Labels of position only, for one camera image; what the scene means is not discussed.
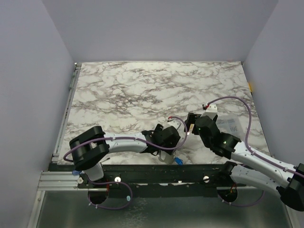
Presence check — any metal key holder plate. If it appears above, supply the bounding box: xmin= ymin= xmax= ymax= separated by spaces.
xmin=158 ymin=151 xmax=174 ymax=165

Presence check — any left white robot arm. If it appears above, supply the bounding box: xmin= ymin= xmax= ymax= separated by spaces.
xmin=69 ymin=124 xmax=181 ymax=188

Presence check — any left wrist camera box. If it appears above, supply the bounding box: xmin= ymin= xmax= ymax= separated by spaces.
xmin=167 ymin=116 xmax=184 ymax=133

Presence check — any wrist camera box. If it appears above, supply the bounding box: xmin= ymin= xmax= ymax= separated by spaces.
xmin=167 ymin=116 xmax=184 ymax=133
xmin=201 ymin=103 xmax=218 ymax=119

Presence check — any yellow key tag with key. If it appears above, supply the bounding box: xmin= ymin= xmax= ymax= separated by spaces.
xmin=187 ymin=124 xmax=194 ymax=135

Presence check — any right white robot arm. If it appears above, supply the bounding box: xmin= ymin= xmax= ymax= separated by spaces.
xmin=186 ymin=113 xmax=304 ymax=211

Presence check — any left aluminium rail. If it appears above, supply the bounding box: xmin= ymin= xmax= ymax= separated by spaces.
xmin=38 ymin=63 xmax=82 ymax=191

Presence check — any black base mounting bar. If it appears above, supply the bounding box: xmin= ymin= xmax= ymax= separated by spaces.
xmin=78 ymin=161 xmax=235 ymax=198

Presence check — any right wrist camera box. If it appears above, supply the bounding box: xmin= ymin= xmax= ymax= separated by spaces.
xmin=201 ymin=103 xmax=218 ymax=119

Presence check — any clear plastic bag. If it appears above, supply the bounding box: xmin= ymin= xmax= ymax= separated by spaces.
xmin=216 ymin=117 xmax=240 ymax=133

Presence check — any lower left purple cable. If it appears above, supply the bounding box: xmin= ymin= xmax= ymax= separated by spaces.
xmin=88 ymin=177 xmax=134 ymax=210

